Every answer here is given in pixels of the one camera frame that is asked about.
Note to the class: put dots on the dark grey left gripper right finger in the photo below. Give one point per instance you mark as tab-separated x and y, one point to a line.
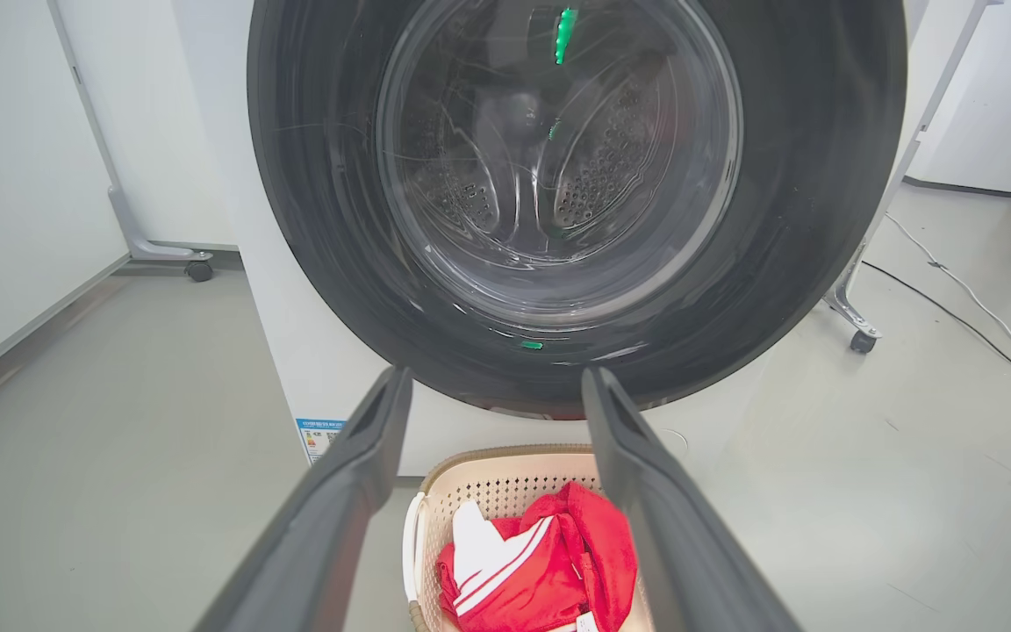
681	544

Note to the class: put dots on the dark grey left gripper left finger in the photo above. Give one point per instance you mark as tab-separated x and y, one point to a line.
330	527

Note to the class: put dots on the red and white jersey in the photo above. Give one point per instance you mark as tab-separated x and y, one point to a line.
523	579

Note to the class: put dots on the glass washing machine door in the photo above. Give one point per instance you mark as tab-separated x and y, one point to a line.
312	219

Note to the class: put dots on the white front-load washing machine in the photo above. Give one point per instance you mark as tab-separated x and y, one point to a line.
312	386

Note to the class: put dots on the cream perforated laundry basket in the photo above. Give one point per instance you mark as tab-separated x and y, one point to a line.
505	478

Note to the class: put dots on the blue energy label sticker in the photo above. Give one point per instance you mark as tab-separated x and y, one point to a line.
317	439

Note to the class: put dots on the white rolling partition board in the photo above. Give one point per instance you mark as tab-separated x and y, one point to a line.
163	132
979	88

